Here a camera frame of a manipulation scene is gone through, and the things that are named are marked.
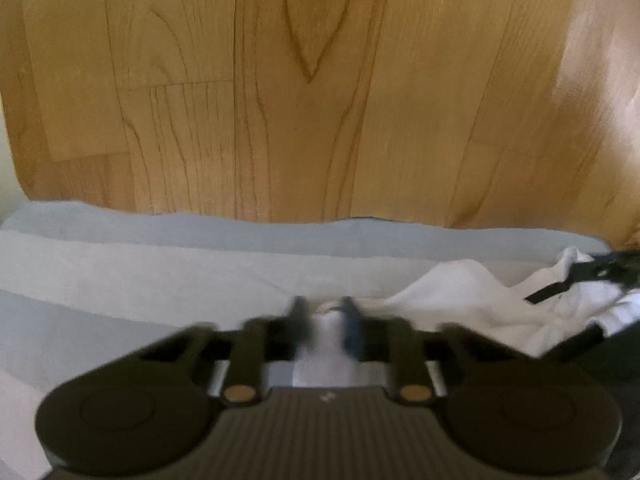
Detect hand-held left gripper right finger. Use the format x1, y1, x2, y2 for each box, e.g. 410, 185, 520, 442
340, 296, 521, 406

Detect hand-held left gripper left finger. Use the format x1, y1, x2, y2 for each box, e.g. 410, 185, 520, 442
135, 296, 313, 406

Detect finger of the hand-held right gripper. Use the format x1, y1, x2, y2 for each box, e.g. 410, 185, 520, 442
523, 251, 640, 307

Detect white orca print t-shirt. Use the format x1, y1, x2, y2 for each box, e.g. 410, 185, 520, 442
312, 246, 640, 361

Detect grey white striped blanket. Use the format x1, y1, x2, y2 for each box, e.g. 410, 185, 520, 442
0, 201, 640, 480

